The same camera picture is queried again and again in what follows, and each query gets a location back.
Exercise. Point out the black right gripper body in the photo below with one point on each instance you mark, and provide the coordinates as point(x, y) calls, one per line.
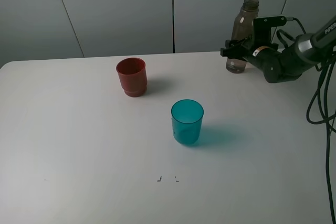
point(261, 52)

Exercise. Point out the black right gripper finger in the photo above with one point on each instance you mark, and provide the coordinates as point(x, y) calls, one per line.
point(234, 52)
point(245, 43)

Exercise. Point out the smoky transparent water bottle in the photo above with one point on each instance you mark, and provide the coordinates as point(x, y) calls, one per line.
point(242, 28)

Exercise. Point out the teal translucent plastic cup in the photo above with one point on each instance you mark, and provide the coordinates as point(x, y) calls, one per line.
point(187, 116)

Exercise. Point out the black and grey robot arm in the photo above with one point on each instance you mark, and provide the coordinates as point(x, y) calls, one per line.
point(306, 52)

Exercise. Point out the red plastic cup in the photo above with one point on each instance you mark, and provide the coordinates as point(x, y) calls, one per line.
point(132, 76)

